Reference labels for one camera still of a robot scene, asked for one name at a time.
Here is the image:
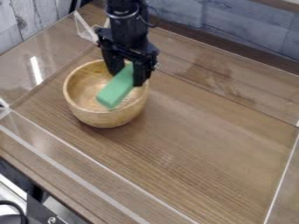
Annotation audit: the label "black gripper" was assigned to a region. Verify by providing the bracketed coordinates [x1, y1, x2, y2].
[97, 8, 159, 87]

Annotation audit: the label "green rectangular block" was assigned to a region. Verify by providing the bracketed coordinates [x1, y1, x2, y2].
[97, 63, 134, 109]

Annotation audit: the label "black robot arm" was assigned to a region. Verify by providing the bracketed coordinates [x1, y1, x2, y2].
[97, 0, 159, 87]

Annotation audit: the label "wooden bowl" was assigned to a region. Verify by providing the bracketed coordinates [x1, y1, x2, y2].
[63, 59, 150, 129]

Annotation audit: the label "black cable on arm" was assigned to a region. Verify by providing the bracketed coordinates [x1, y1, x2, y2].
[138, 5, 161, 30]

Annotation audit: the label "clear acrylic enclosure walls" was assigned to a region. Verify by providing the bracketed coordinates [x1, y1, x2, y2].
[0, 17, 299, 224]

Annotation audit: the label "black bracket with cable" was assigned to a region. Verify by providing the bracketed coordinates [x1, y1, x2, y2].
[0, 196, 71, 224]

